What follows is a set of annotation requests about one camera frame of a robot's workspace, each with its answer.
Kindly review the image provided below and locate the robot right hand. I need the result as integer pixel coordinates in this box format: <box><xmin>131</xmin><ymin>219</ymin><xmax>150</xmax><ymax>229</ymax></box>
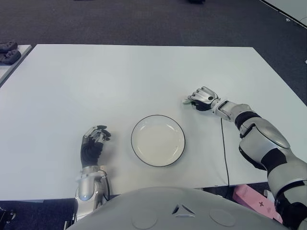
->
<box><xmin>183</xmin><ymin>85</ymin><xmax>221</xmax><ymax>112</ymax></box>

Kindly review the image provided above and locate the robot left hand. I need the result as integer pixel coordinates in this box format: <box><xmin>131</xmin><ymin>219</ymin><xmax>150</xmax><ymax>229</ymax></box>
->
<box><xmin>80</xmin><ymin>124</ymin><xmax>112</xmax><ymax>168</ymax></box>

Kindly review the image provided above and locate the white plate black rim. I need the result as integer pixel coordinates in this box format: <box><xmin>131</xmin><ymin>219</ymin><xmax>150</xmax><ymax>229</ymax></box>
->
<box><xmin>130</xmin><ymin>115</ymin><xmax>186</xmax><ymax>168</ymax></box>

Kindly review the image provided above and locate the grey robot torso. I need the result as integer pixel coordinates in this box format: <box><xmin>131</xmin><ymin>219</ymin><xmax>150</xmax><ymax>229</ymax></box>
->
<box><xmin>64</xmin><ymin>186</ymin><xmax>291</xmax><ymax>230</ymax></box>

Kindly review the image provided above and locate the black floor equipment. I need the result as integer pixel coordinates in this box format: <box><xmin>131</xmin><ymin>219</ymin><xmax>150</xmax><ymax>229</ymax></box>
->
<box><xmin>0</xmin><ymin>207</ymin><xmax>16</xmax><ymax>225</ymax></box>

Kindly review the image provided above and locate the pink cardboard box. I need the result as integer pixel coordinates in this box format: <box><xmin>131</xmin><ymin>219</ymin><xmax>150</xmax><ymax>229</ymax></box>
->
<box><xmin>234</xmin><ymin>184</ymin><xmax>283</xmax><ymax>223</ymax></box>

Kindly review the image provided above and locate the white side table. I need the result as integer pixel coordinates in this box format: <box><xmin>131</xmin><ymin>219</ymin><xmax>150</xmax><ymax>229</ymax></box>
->
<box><xmin>0</xmin><ymin>45</ymin><xmax>33</xmax><ymax>87</ymax></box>

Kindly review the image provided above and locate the white paper tag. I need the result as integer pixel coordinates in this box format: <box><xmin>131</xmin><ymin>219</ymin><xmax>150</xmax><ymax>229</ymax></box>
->
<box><xmin>263</xmin><ymin>189</ymin><xmax>276</xmax><ymax>204</ymax></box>

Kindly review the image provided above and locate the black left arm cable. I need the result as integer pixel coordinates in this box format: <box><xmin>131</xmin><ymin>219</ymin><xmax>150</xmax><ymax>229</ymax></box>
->
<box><xmin>103</xmin><ymin>177</ymin><xmax>111</xmax><ymax>201</ymax></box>

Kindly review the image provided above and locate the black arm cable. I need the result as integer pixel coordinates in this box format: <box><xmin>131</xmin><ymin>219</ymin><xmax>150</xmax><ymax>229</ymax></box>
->
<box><xmin>103</xmin><ymin>177</ymin><xmax>111</xmax><ymax>201</ymax></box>
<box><xmin>220</xmin><ymin>118</ymin><xmax>231</xmax><ymax>187</ymax></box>

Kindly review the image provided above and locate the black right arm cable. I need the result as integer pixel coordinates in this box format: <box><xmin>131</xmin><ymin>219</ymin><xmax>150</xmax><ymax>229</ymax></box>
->
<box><xmin>220</xmin><ymin>118</ymin><xmax>231</xmax><ymax>187</ymax></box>

